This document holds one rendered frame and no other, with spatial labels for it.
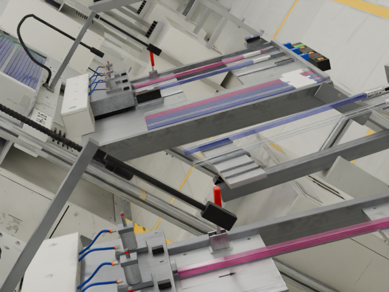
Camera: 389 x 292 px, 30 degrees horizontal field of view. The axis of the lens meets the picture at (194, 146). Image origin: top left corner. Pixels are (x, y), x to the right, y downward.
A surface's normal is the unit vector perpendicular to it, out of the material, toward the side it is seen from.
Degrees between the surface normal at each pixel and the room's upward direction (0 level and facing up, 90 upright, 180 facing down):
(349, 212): 90
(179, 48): 90
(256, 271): 47
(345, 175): 90
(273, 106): 90
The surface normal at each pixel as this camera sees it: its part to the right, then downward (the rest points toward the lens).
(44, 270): -0.19, -0.93
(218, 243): 0.13, 0.29
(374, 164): -0.84, -0.47
